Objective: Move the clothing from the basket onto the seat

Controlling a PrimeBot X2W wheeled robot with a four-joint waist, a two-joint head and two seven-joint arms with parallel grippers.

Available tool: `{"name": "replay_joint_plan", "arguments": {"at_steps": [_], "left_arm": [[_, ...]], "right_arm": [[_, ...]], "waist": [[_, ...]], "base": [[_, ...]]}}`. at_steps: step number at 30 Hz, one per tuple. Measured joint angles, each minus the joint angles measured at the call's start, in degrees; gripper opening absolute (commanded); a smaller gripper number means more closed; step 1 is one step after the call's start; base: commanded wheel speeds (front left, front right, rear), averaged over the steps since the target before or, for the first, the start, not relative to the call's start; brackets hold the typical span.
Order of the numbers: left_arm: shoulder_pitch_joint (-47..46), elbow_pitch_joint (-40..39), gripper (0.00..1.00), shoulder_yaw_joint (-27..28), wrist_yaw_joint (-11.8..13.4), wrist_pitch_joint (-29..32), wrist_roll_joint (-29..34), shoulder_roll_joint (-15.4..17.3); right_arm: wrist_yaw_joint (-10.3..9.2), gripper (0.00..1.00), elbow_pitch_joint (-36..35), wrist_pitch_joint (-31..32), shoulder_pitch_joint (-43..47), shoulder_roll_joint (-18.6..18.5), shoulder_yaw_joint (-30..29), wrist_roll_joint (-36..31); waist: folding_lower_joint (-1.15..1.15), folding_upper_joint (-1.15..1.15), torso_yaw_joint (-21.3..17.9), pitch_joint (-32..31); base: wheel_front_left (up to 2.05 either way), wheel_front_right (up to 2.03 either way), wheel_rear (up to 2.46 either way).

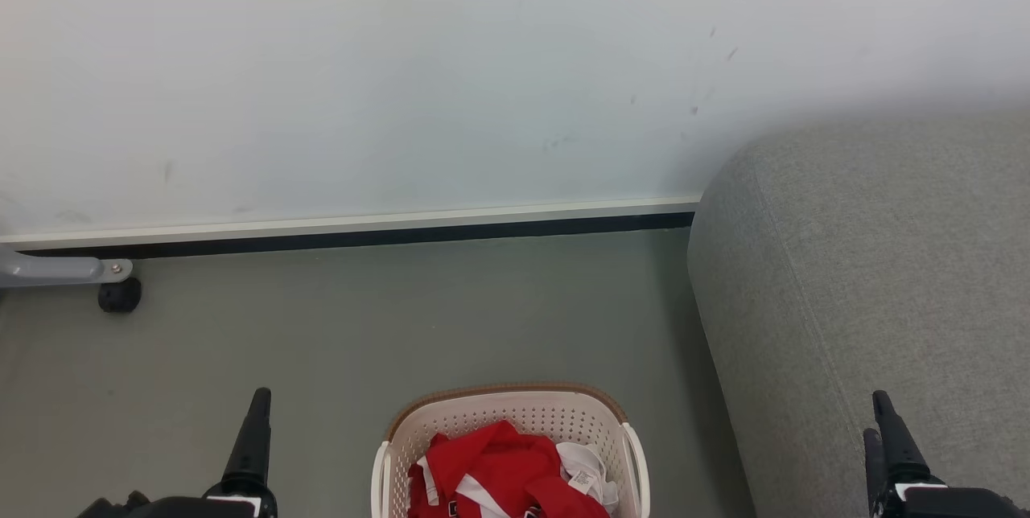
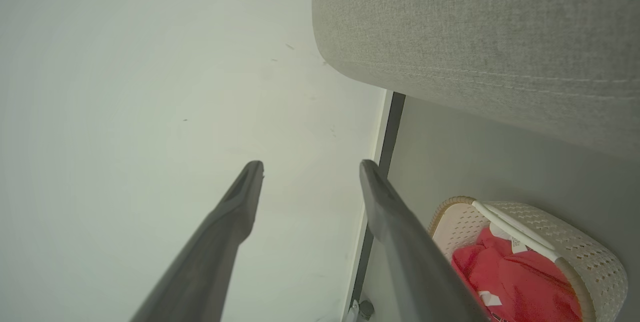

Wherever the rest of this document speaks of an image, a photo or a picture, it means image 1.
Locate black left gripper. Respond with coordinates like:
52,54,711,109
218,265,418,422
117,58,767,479
76,388,278,518

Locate red basketball jersey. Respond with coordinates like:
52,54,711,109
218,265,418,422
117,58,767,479
406,420,612,518

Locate white and black baseboard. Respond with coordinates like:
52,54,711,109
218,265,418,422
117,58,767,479
0,196,701,260

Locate black caster wheel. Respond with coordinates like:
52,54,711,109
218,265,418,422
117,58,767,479
98,277,142,314

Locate grey metal furniture leg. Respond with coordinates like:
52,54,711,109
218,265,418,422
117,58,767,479
0,249,134,290

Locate grey fabric sofa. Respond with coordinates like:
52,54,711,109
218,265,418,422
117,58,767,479
686,112,1030,518

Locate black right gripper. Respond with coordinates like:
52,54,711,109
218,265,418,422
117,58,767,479
863,390,1030,518

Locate cream perforated plastic laundry basket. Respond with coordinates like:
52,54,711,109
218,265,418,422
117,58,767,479
370,383,651,518

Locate red and white shorts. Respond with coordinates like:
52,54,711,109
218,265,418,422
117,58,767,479
555,442,620,512

